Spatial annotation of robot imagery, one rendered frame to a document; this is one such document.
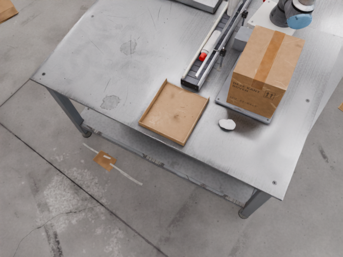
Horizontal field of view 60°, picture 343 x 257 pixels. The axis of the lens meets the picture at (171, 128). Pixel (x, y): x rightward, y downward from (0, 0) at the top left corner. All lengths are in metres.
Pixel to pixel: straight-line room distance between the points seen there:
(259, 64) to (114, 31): 0.94
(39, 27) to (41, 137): 1.23
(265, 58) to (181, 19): 0.72
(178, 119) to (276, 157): 0.52
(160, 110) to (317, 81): 0.86
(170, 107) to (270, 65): 0.54
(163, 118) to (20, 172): 1.44
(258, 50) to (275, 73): 0.14
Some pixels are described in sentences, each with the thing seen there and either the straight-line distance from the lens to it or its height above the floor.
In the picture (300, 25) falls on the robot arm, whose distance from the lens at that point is 1.74.
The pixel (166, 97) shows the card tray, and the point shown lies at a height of 0.83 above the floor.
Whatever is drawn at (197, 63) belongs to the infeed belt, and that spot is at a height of 0.88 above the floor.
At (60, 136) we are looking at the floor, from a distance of 2.64.
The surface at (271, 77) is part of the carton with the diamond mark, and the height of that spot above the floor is 1.12.
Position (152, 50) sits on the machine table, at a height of 0.83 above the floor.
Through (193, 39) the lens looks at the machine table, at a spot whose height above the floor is 0.83.
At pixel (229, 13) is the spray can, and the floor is 0.91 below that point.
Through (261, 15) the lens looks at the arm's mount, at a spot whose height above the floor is 0.90.
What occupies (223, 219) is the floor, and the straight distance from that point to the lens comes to 2.26.
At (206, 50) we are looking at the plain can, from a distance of 1.68.
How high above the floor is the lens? 2.22
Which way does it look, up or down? 65 degrees down
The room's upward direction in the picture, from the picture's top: 6 degrees counter-clockwise
